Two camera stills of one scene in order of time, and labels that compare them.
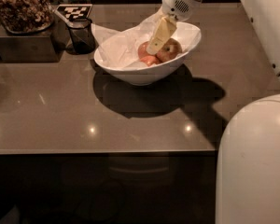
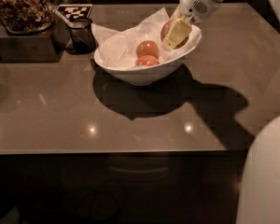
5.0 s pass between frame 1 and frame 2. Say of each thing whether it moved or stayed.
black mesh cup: stayed
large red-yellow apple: moved
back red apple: stayed
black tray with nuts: stayed
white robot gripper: moved
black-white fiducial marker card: stayed
